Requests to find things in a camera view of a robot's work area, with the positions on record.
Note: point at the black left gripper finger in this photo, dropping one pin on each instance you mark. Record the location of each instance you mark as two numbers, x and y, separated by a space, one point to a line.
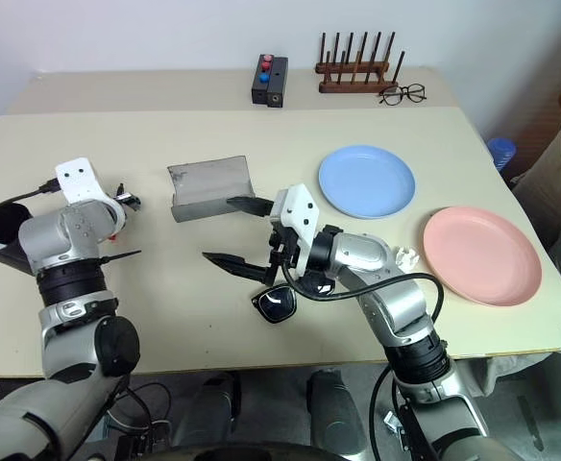
117 258
130 201

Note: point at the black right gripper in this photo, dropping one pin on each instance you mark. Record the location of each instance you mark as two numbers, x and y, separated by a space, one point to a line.
283 254

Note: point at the blue plate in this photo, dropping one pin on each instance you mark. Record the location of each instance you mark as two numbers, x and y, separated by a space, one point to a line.
367 180

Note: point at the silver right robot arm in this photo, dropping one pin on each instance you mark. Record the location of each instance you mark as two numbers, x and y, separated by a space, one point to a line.
396 298

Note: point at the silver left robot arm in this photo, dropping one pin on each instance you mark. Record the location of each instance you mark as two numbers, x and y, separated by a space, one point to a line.
55 230

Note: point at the black sunglasses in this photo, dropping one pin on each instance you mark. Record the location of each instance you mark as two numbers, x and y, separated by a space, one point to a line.
275 305

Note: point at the black box with buttons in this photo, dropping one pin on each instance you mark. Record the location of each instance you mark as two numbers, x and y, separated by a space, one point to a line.
260 89

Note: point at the plain black box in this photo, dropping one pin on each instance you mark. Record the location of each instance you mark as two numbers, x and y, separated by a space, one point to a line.
277 81

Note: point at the crumpled white tissue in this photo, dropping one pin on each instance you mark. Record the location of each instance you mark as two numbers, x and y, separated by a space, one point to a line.
407 257

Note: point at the dark grey rounded shape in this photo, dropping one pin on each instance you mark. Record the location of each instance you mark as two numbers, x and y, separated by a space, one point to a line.
203 413
331 413

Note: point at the brown wooden peg rack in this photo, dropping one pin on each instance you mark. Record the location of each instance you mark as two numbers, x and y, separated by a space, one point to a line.
352 86

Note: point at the black-framed clear eyeglasses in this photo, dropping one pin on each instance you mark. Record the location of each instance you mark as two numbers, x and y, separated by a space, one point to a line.
415 93

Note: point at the pink plate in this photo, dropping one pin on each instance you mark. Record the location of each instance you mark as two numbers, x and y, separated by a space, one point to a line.
482 254

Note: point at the blue plastic bottle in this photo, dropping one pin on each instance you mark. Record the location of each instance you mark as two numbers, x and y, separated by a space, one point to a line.
501 151

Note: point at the beige cloth cover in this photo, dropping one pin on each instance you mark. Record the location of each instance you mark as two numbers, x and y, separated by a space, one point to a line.
554 192

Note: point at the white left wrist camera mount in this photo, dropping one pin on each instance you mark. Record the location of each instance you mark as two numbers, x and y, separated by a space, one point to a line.
76 180

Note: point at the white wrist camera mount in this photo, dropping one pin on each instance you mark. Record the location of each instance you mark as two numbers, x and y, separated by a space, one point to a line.
300 206
76 180

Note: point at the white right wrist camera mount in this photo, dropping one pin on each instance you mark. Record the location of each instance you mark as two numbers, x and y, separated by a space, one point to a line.
300 206

